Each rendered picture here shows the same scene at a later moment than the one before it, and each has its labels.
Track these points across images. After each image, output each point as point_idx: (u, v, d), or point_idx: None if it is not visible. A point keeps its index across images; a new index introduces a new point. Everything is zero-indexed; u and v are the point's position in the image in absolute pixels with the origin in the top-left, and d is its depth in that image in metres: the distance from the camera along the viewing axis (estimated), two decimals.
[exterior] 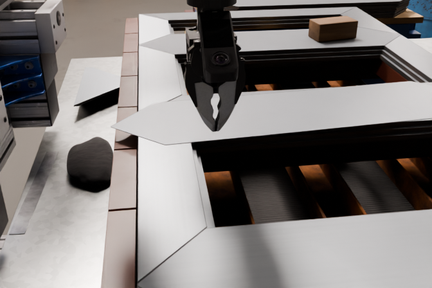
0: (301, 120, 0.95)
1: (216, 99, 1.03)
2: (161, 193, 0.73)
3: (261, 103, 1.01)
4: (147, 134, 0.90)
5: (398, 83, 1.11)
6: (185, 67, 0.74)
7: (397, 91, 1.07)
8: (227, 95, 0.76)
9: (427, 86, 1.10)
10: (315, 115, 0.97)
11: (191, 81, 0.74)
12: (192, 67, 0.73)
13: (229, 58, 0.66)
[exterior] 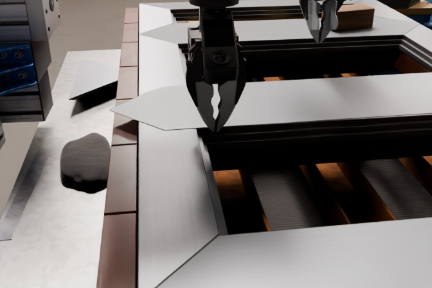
0: (316, 108, 0.86)
1: None
2: (165, 195, 0.63)
3: (274, 90, 0.93)
4: (146, 118, 0.83)
5: (427, 74, 1.01)
6: (186, 67, 0.74)
7: (426, 82, 0.97)
8: (228, 95, 0.76)
9: None
10: (332, 104, 0.88)
11: (191, 80, 0.75)
12: (193, 66, 0.73)
13: (230, 57, 0.66)
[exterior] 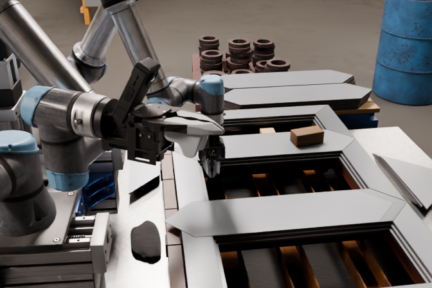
0: (278, 221, 1.56)
1: (228, 200, 1.66)
2: (200, 280, 1.34)
3: (256, 206, 1.64)
4: (185, 227, 1.53)
5: (348, 191, 1.71)
6: (146, 126, 0.78)
7: (345, 198, 1.67)
8: (189, 114, 0.82)
9: (366, 195, 1.69)
10: (287, 217, 1.58)
11: (159, 121, 0.78)
12: (146, 116, 0.79)
13: None
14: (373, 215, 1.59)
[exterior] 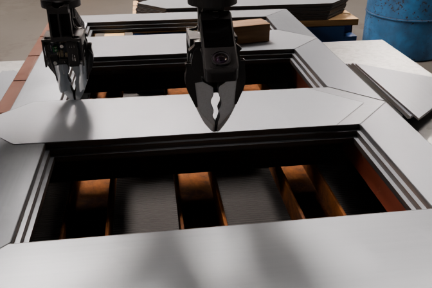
0: (166, 124, 0.93)
1: (96, 100, 1.03)
2: None
3: (139, 106, 1.00)
4: (4, 132, 0.90)
5: (293, 89, 1.08)
6: (185, 67, 0.74)
7: (286, 98, 1.03)
8: (227, 95, 0.76)
9: (321, 94, 1.06)
10: (184, 119, 0.95)
11: (191, 81, 0.74)
12: (192, 67, 0.73)
13: (230, 58, 0.66)
14: (329, 116, 0.96)
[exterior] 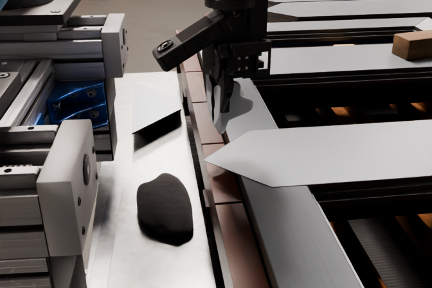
0: (427, 160, 0.79)
1: (319, 128, 0.89)
2: (304, 276, 0.57)
3: (374, 136, 0.87)
4: (248, 171, 0.76)
5: None
6: None
7: None
8: (216, 99, 0.75)
9: None
10: None
11: (204, 70, 0.78)
12: (202, 56, 0.77)
13: (164, 47, 0.70)
14: None
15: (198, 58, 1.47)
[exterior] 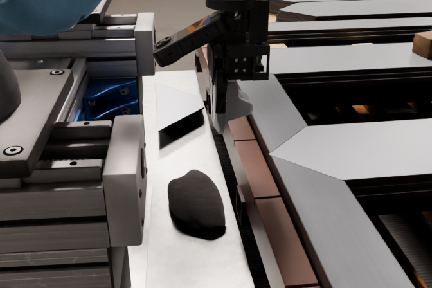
0: None
1: (375, 124, 0.92)
2: (351, 266, 0.59)
3: (430, 131, 0.89)
4: (315, 165, 0.79)
5: None
6: None
7: None
8: (214, 99, 0.75)
9: None
10: None
11: None
12: (207, 56, 0.77)
13: (161, 44, 0.71)
14: None
15: None
